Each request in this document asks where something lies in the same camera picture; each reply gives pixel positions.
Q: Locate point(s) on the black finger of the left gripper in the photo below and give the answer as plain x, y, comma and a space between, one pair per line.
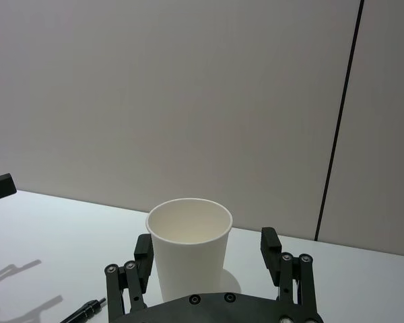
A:
0, 186

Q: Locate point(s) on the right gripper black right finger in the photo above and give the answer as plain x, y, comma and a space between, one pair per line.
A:
271, 255

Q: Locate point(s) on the black pen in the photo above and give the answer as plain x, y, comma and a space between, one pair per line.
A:
82, 309

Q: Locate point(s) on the white paper cup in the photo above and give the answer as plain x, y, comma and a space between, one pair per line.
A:
190, 249

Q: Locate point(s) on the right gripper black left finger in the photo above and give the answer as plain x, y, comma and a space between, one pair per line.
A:
143, 255

